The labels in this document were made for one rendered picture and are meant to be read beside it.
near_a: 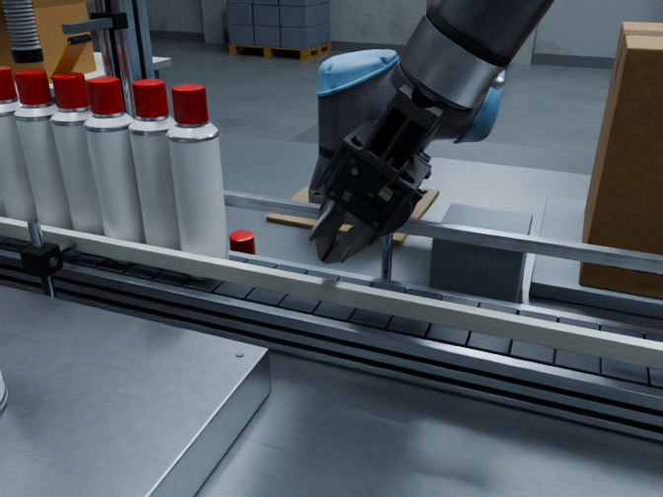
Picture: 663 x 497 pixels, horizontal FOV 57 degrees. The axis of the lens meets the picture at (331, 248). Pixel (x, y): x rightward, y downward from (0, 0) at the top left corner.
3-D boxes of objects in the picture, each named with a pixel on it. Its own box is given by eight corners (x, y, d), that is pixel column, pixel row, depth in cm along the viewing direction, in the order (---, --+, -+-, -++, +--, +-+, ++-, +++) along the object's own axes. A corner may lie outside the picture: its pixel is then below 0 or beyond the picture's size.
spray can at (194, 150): (176, 279, 67) (151, 91, 58) (193, 258, 72) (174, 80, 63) (221, 283, 66) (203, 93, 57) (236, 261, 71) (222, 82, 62)
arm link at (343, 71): (321, 130, 101) (321, 44, 95) (404, 132, 100) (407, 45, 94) (312, 152, 90) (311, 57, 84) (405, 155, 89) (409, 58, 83)
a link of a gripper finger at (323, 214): (278, 262, 58) (322, 189, 53) (303, 237, 63) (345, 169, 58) (304, 281, 58) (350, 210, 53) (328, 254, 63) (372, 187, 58)
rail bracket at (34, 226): (36, 321, 69) (11, 224, 63) (55, 309, 71) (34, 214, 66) (58, 327, 68) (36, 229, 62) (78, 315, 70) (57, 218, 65)
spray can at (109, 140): (103, 266, 70) (68, 84, 61) (114, 246, 75) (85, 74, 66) (148, 265, 70) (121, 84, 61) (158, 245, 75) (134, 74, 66)
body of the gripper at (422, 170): (307, 191, 52) (378, 70, 45) (342, 162, 59) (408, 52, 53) (380, 244, 52) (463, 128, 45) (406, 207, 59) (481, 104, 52)
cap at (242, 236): (225, 257, 83) (223, 236, 81) (241, 248, 85) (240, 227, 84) (245, 264, 81) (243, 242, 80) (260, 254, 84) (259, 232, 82)
